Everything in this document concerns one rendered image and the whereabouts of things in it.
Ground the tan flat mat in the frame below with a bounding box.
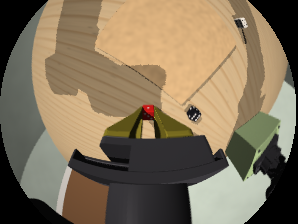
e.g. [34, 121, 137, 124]
[94, 0, 237, 104]

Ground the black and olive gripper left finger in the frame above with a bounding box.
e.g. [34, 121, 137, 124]
[103, 107, 143, 138]

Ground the red die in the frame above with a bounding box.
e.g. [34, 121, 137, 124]
[142, 105, 154, 120]

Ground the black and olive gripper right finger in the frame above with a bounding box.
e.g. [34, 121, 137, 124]
[154, 106, 194, 138]

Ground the white die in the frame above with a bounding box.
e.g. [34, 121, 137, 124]
[234, 18, 248, 28]

